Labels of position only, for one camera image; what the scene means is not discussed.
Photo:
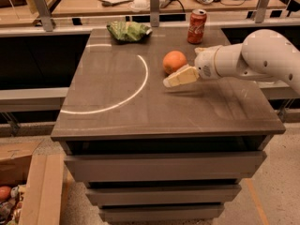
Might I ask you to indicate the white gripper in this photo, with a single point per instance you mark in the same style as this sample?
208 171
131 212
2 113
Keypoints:
206 64

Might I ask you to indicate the orange fruit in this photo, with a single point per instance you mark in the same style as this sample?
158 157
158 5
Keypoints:
173 60

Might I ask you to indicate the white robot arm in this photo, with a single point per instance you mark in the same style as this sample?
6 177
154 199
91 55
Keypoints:
264 55

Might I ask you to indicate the green jalapeno chip bag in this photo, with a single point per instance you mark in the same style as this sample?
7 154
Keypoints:
128 31

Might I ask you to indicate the red coca-cola can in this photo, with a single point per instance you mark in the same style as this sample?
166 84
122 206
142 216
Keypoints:
196 26

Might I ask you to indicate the grey drawer cabinet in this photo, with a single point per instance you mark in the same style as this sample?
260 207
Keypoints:
117 104

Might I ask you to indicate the top grey drawer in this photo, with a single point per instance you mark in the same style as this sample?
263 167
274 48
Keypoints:
164 167

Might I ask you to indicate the grey drawer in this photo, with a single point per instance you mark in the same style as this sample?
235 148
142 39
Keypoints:
156 213
162 195
164 167

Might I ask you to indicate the middle grey drawer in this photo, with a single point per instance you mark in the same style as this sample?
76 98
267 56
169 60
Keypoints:
162 195

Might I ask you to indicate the bottom grey drawer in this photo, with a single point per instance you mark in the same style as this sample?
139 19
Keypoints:
156 213

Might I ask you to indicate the cardboard box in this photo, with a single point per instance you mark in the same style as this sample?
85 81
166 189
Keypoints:
42 176

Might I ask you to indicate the red item in box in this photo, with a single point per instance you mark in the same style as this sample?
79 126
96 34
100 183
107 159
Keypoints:
4 193

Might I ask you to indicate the middle metal bracket post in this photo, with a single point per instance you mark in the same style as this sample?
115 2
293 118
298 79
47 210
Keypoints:
154 13

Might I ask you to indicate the metal bracket post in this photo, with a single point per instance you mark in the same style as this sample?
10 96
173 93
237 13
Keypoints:
154 13
44 15
260 11

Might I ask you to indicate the right metal bracket post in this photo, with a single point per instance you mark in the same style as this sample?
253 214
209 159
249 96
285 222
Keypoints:
260 11

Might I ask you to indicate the left metal bracket post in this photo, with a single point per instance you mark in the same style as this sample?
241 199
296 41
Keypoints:
44 15

